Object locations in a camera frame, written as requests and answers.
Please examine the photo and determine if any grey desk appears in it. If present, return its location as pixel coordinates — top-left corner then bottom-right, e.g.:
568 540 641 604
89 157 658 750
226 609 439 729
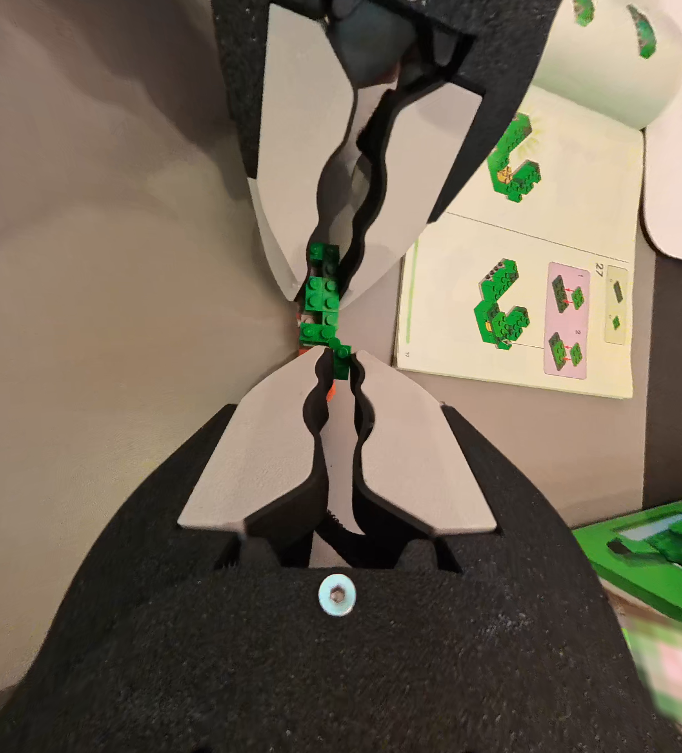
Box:
0 0 682 713

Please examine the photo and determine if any green toy box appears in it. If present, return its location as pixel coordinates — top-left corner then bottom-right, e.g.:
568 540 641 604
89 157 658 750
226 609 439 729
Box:
571 491 682 628

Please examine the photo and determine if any green toy brick assembly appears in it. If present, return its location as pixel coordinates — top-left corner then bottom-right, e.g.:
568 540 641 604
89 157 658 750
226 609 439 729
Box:
298 242 354 381

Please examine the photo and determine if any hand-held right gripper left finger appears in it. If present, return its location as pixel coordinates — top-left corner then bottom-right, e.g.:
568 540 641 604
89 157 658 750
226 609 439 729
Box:
176 346 331 548

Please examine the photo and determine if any open instruction booklet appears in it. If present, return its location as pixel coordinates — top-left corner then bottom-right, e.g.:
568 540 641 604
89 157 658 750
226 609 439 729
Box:
395 0 682 400

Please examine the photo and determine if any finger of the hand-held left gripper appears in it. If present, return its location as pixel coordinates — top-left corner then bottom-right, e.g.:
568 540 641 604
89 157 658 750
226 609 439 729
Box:
336 78 484 311
248 3 358 302

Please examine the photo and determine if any orange brick separator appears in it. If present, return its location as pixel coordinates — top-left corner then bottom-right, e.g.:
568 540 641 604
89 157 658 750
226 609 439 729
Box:
295 344 338 404

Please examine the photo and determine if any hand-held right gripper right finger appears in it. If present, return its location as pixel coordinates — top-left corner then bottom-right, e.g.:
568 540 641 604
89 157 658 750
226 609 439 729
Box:
348 350 498 539

